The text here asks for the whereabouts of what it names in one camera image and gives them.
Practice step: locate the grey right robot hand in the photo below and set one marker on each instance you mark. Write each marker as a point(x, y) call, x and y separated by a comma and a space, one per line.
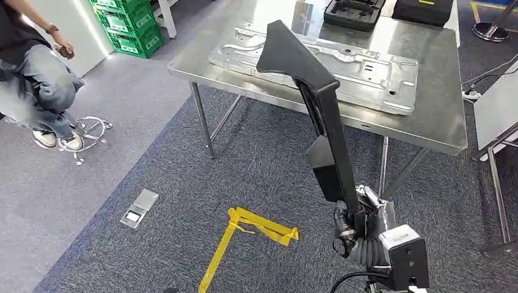
point(376, 214)

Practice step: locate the long black plastic trim part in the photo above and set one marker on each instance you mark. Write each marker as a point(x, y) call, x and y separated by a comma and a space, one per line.
point(323, 105)

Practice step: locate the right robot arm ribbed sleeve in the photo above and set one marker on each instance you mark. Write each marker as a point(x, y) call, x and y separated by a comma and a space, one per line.
point(370, 252)

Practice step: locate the stainless steel table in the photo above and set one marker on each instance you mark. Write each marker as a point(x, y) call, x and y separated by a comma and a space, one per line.
point(425, 117)

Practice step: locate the yellow floor tape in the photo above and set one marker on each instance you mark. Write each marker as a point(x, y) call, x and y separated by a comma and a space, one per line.
point(251, 220)

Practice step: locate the large stamped metal panel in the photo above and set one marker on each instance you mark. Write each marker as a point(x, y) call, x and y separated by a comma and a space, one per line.
point(364, 77)

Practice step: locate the white power strip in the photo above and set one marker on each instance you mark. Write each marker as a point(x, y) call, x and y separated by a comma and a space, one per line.
point(471, 95)

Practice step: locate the white board on metal stand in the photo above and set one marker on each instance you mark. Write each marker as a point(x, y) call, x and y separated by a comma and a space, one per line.
point(495, 109)

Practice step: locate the black moulded plastic tray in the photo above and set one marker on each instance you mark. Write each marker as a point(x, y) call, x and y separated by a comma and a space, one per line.
point(354, 14)

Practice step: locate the black case with yellow label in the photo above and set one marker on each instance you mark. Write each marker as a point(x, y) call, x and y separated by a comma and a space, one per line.
point(423, 11)

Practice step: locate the round metal stand base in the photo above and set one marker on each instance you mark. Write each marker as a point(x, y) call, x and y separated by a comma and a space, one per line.
point(490, 30)

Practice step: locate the metal floor socket plate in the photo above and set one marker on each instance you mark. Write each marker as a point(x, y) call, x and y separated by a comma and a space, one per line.
point(139, 208)

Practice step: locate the white table leg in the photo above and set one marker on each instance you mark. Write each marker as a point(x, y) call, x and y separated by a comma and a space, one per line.
point(168, 18)

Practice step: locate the green plastic crate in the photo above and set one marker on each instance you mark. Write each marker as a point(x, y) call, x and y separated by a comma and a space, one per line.
point(129, 21)
point(121, 3)
point(139, 43)

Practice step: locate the chrome stool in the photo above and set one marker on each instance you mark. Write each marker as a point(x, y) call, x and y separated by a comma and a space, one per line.
point(91, 131)

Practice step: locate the small dark handheld remote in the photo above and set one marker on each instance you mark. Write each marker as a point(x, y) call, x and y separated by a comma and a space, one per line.
point(64, 51)

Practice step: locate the person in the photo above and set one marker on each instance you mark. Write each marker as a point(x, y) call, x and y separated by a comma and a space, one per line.
point(36, 81)

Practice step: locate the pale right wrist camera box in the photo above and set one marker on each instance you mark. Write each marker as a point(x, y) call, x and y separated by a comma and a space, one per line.
point(404, 254)

